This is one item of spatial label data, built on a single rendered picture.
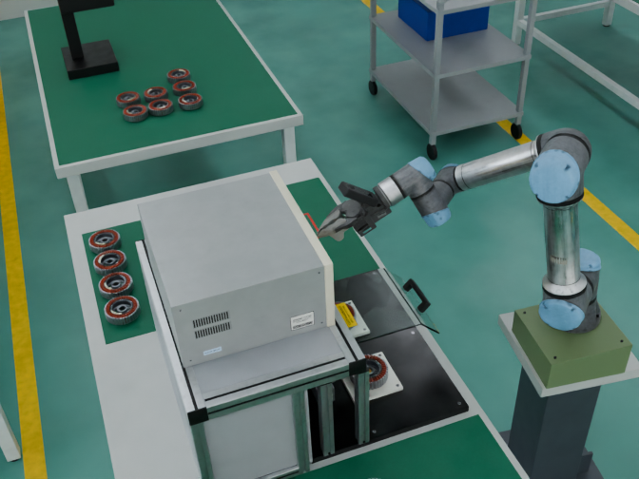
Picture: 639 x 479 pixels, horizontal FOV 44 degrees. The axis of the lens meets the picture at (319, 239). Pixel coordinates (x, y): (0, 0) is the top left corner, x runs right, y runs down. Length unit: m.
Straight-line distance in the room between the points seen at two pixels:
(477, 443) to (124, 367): 1.07
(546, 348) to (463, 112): 2.61
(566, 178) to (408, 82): 3.21
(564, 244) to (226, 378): 0.91
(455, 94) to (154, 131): 2.09
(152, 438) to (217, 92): 2.01
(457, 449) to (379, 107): 3.30
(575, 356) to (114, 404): 1.33
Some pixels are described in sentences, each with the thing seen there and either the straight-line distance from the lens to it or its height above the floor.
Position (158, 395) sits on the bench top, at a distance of 2.41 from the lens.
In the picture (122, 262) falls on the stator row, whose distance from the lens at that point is 2.83.
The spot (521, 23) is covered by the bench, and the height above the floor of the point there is 0.20.
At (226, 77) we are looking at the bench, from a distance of 3.99.
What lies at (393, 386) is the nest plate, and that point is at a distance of 2.31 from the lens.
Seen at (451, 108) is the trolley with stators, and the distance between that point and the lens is 4.82.
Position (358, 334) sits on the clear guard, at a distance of 2.05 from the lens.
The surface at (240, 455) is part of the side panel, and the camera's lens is 2.05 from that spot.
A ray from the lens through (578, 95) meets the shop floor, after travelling 5.48.
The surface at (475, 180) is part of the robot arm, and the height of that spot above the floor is 1.27.
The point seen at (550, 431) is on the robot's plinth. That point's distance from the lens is 2.72.
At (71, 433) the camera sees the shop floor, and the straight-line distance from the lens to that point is 3.39.
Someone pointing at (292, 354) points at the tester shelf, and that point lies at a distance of 1.94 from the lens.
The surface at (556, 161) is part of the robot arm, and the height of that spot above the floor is 1.48.
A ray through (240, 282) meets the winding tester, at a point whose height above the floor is 1.32.
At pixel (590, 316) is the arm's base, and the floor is 0.90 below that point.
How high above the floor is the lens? 2.53
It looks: 38 degrees down
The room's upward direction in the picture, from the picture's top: 3 degrees counter-clockwise
